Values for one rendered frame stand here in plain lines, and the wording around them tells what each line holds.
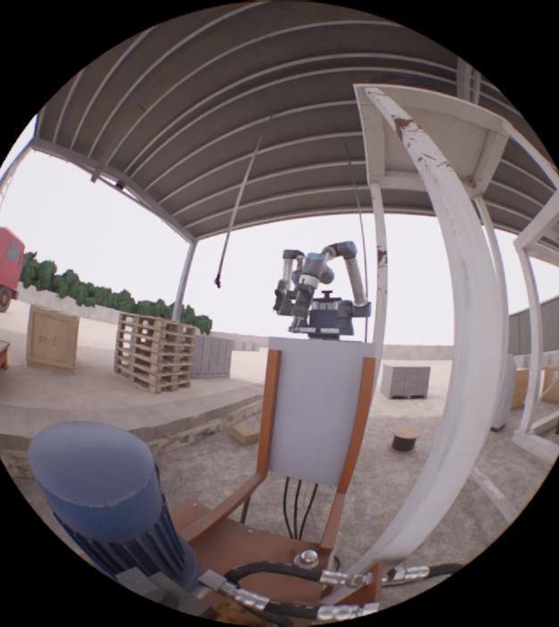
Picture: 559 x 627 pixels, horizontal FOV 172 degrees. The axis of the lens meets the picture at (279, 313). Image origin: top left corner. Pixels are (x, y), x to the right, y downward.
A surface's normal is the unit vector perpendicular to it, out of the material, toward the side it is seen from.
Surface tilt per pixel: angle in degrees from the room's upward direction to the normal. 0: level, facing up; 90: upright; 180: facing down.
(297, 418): 90
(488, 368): 89
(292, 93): 172
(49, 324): 90
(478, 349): 89
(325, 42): 172
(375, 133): 180
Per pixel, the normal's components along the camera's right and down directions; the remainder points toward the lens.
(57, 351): 0.85, 0.00
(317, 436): -0.38, -0.20
